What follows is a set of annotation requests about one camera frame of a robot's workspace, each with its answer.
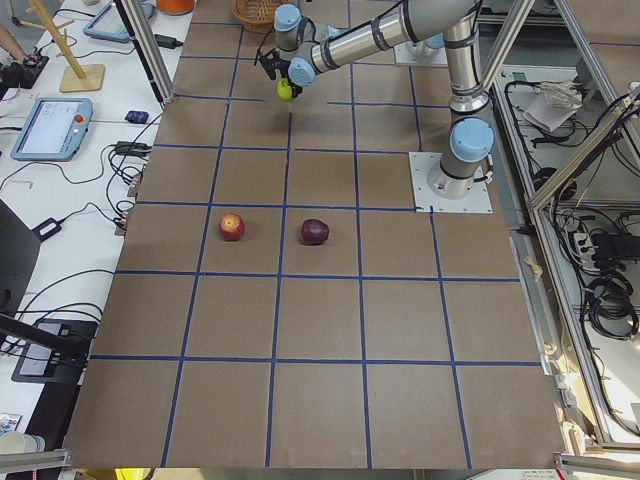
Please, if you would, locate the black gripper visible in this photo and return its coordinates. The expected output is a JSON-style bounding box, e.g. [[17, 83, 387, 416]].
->
[[258, 49, 303, 100]]

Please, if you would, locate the green apple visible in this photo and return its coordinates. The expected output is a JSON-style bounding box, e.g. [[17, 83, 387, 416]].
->
[[276, 78, 294, 102]]

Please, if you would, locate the dark red apple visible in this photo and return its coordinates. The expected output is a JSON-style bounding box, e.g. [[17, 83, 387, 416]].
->
[[300, 219, 330, 246]]

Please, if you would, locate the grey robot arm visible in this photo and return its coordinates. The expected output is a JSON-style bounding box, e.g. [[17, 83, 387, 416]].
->
[[255, 1, 494, 200]]

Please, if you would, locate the woven wicker basket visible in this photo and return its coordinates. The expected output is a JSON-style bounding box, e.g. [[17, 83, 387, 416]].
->
[[233, 0, 283, 33]]

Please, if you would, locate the black power adapter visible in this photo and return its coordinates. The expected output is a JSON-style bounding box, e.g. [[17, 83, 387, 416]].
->
[[154, 34, 184, 49]]

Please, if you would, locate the orange bucket with lid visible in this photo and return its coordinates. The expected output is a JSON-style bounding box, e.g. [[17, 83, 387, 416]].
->
[[156, 0, 196, 16]]

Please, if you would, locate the small blue device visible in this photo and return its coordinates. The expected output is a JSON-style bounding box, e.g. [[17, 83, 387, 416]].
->
[[125, 110, 149, 124]]

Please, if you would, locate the red yellow apple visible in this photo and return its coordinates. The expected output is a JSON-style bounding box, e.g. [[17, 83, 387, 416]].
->
[[218, 213, 245, 242]]

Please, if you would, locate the far teach pendant tablet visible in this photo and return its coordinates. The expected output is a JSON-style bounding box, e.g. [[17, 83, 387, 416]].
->
[[83, 1, 131, 44]]

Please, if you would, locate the teach pendant tablet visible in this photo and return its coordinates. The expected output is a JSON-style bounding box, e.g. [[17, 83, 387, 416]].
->
[[10, 98, 93, 162], [83, 1, 131, 44]]

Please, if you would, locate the wooden mug tree stand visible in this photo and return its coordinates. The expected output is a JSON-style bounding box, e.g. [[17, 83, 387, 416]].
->
[[26, 0, 106, 94]]

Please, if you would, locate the near teach pendant tablet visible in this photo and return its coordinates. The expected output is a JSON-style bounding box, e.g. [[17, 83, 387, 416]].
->
[[10, 98, 93, 162]]

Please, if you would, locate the aluminium frame post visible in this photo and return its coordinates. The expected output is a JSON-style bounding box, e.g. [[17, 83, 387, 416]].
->
[[115, 0, 175, 105]]

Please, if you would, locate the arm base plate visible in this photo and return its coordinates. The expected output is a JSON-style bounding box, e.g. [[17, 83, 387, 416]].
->
[[408, 152, 493, 214]]

